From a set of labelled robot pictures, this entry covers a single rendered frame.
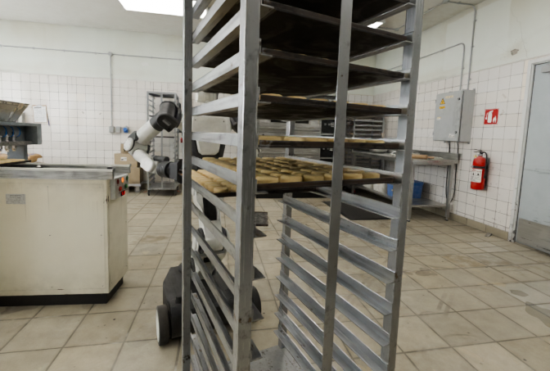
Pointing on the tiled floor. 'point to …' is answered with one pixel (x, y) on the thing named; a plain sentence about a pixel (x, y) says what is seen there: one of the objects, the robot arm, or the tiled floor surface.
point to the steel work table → (413, 178)
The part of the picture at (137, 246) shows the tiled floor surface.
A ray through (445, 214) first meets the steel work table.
